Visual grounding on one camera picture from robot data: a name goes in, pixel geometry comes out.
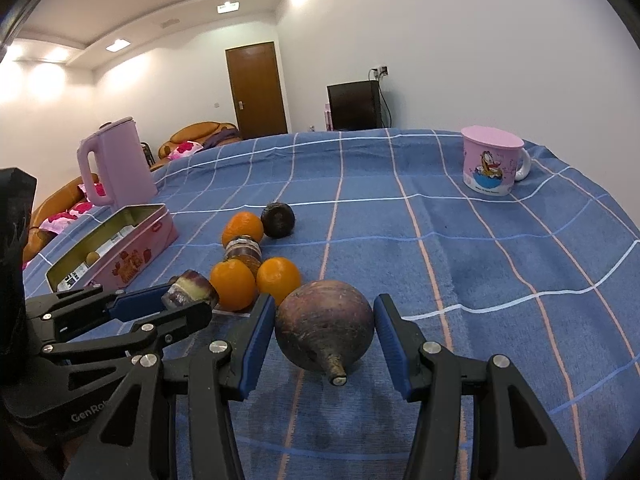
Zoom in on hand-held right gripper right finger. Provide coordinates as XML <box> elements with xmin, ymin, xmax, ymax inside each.
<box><xmin>372</xmin><ymin>293</ymin><xmax>583</xmax><ymax>480</ymax></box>

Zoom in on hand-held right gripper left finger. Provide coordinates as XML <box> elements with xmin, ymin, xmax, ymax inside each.
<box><xmin>62</xmin><ymin>294</ymin><xmax>277</xmax><ymax>480</ymax></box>

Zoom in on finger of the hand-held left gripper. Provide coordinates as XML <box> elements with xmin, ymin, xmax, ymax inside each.
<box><xmin>40</xmin><ymin>301</ymin><xmax>214</xmax><ymax>360</ymax></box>
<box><xmin>25</xmin><ymin>283</ymin><xmax>176</xmax><ymax>334</ymax></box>

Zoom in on purple sugarcane piece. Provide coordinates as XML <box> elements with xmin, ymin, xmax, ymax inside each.
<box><xmin>161</xmin><ymin>270</ymin><xmax>220</xmax><ymax>311</ymax></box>

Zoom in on pink tin box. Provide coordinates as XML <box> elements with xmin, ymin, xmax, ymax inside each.
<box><xmin>45</xmin><ymin>203</ymin><xmax>180</xmax><ymax>293</ymax></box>

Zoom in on orange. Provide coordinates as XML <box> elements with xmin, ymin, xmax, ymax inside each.
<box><xmin>256</xmin><ymin>257</ymin><xmax>302</xmax><ymax>306</ymax></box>
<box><xmin>221</xmin><ymin>211</ymin><xmax>264</xmax><ymax>247</ymax></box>
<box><xmin>210</xmin><ymin>259</ymin><xmax>257</xmax><ymax>312</ymax></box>

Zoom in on printed paper booklet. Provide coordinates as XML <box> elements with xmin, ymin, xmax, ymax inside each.
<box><xmin>57</xmin><ymin>225</ymin><xmax>136</xmax><ymax>291</ymax></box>

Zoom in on purple mangosteen half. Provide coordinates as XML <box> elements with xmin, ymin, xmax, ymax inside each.
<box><xmin>223</xmin><ymin>236</ymin><xmax>262</xmax><ymax>266</ymax></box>

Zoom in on blue checked tablecloth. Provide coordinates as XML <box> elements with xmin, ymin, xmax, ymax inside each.
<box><xmin>22</xmin><ymin>128</ymin><xmax>640</xmax><ymax>480</ymax></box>

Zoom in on pink floral pillow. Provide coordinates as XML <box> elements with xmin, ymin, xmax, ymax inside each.
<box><xmin>70</xmin><ymin>182</ymin><xmax>107</xmax><ymax>216</ymax></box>
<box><xmin>39</xmin><ymin>211</ymin><xmax>76</xmax><ymax>235</ymax></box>
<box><xmin>167</xmin><ymin>141</ymin><xmax>204</xmax><ymax>160</ymax></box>

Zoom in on dark passion fruit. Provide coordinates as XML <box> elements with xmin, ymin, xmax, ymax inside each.
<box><xmin>260</xmin><ymin>202</ymin><xmax>296</xmax><ymax>239</ymax></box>

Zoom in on orange leather sofa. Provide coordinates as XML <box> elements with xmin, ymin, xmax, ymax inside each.
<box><xmin>22</xmin><ymin>174</ymin><xmax>108</xmax><ymax>263</ymax></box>
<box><xmin>158</xmin><ymin>121</ymin><xmax>238</xmax><ymax>162</ymax></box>

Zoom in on pink electric kettle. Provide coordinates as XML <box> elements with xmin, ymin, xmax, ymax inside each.
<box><xmin>76</xmin><ymin>116</ymin><xmax>159</xmax><ymax>207</ymax></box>

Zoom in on purple cloth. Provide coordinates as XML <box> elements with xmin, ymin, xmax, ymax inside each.
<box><xmin>202</xmin><ymin>129</ymin><xmax>244</xmax><ymax>150</ymax></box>

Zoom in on pink cartoon mug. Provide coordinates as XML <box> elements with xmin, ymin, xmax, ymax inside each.
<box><xmin>461</xmin><ymin>132</ymin><xmax>532</xmax><ymax>196</ymax></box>

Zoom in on pink cup lid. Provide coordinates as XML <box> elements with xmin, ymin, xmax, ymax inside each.
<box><xmin>460</xmin><ymin>125</ymin><xmax>525</xmax><ymax>150</ymax></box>

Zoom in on black television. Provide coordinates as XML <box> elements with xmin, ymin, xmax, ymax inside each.
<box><xmin>327</xmin><ymin>80</ymin><xmax>385</xmax><ymax>132</ymax></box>

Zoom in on brown wooden door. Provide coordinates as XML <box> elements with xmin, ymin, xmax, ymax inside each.
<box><xmin>225</xmin><ymin>41</ymin><xmax>289</xmax><ymax>140</ymax></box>

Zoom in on black power cable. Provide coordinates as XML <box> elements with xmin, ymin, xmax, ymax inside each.
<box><xmin>377</xmin><ymin>77</ymin><xmax>393</xmax><ymax>129</ymax></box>

